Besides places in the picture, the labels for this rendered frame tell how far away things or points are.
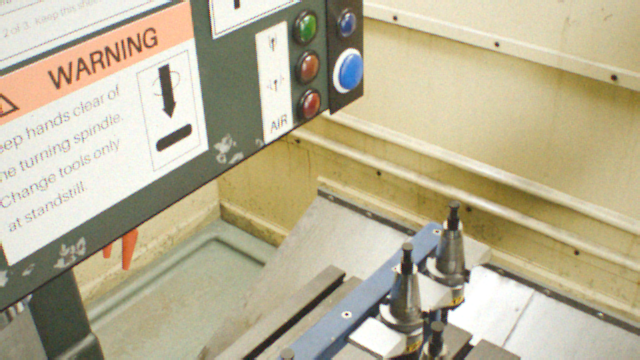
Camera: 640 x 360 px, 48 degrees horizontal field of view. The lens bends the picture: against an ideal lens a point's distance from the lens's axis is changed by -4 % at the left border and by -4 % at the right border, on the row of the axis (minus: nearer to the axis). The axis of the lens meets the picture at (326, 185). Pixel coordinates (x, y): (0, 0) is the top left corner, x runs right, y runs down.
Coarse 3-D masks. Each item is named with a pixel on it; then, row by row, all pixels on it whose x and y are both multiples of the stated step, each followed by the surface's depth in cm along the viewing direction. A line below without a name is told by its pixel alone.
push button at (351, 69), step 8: (352, 56) 58; (360, 56) 59; (344, 64) 58; (352, 64) 58; (360, 64) 59; (344, 72) 58; (352, 72) 59; (360, 72) 60; (344, 80) 58; (352, 80) 59; (344, 88) 59; (352, 88) 60
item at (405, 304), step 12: (396, 276) 91; (408, 276) 90; (396, 288) 91; (408, 288) 91; (396, 300) 92; (408, 300) 91; (420, 300) 93; (396, 312) 93; (408, 312) 92; (420, 312) 94
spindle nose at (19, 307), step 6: (24, 300) 58; (12, 306) 57; (18, 306) 58; (24, 306) 58; (6, 312) 56; (12, 312) 57; (18, 312) 58; (0, 318) 56; (6, 318) 57; (12, 318) 57; (0, 324) 56; (6, 324) 57; (0, 330) 56
